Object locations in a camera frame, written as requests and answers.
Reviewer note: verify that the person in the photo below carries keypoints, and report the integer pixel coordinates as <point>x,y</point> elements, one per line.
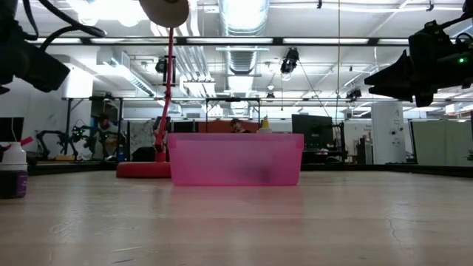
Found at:
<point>236,123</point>
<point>105,133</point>

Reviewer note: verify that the purple-label large dropper bottle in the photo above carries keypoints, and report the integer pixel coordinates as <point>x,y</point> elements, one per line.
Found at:
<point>13,184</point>

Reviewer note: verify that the black hanging ceiling camera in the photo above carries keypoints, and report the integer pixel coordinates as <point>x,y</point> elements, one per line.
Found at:
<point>290,61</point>
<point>161,65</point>

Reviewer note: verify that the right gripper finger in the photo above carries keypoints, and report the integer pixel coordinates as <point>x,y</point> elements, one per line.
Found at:
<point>399,93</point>
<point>397,75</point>

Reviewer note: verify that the white pillar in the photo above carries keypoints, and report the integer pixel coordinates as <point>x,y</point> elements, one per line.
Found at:
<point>388,140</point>

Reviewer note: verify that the black bag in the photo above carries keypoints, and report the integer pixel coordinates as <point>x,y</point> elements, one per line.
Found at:
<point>142,154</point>

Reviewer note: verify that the red desk lamp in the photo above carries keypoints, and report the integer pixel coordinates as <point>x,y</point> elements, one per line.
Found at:
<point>144,170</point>

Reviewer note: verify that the black screen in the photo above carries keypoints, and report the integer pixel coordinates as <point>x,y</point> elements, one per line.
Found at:
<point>11,129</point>

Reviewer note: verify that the silver ventilation duct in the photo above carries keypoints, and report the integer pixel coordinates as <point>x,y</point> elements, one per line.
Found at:
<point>242,22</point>

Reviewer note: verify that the black monitor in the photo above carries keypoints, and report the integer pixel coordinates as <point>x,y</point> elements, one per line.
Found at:
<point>312,131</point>

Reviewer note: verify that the pink translucent plastic bin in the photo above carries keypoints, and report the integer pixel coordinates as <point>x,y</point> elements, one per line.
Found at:
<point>236,159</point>

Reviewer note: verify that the yellow-tipped large dropper bottle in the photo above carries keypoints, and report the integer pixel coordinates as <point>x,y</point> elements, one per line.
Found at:
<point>265,123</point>

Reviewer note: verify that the red object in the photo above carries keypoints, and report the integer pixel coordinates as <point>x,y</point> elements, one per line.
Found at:
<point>26,140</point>

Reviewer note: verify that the green partition screen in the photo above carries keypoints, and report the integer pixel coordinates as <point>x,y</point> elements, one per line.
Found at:
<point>443,144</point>

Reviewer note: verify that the black background rig frame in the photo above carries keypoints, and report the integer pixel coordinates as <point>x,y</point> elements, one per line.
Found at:
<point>69,125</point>

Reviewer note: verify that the black overhead light rail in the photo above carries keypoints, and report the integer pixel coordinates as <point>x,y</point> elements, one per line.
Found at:
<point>277,41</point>

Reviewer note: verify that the background black robot arm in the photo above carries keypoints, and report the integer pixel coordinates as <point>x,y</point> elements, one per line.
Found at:
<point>78,132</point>

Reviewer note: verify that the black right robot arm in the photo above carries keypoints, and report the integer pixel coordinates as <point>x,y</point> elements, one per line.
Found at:
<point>466,70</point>

